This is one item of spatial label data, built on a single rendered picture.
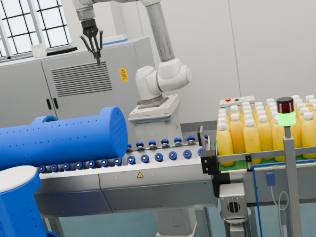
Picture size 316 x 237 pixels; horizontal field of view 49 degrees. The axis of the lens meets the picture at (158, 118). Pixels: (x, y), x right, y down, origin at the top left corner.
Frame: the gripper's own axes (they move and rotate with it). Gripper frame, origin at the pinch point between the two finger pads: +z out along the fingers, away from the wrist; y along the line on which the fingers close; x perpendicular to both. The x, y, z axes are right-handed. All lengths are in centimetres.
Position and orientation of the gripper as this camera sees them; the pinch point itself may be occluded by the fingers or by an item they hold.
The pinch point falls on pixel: (98, 58)
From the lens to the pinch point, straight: 191.8
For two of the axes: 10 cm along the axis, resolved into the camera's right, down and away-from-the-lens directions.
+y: -9.8, 2.1, 0.4
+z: 2.2, 9.3, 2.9
